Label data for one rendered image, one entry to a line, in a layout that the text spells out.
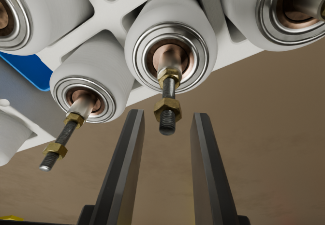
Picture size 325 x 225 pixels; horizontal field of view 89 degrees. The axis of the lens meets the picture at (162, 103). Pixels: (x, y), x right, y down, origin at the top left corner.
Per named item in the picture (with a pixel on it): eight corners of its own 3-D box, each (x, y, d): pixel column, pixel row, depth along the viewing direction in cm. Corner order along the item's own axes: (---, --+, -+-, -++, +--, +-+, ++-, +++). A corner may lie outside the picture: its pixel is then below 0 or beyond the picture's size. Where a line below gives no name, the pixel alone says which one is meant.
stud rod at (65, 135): (83, 112, 20) (47, 173, 15) (75, 108, 20) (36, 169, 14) (87, 109, 20) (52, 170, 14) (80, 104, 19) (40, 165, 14)
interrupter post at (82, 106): (91, 109, 22) (80, 128, 20) (74, 98, 21) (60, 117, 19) (100, 100, 21) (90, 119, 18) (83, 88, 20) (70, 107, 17)
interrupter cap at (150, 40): (216, 22, 14) (218, 24, 14) (200, 92, 19) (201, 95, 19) (129, 17, 14) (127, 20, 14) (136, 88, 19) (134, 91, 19)
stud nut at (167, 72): (183, 72, 14) (184, 77, 13) (177, 88, 15) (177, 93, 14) (160, 66, 14) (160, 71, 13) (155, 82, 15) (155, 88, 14)
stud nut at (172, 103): (185, 101, 11) (186, 110, 10) (177, 118, 12) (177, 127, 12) (157, 94, 11) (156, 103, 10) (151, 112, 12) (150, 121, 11)
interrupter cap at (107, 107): (97, 127, 25) (96, 130, 24) (46, 97, 21) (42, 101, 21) (129, 101, 21) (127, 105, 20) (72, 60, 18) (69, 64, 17)
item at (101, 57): (125, 73, 39) (99, 135, 25) (89, 43, 35) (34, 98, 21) (154, 46, 34) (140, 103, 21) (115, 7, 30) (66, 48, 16)
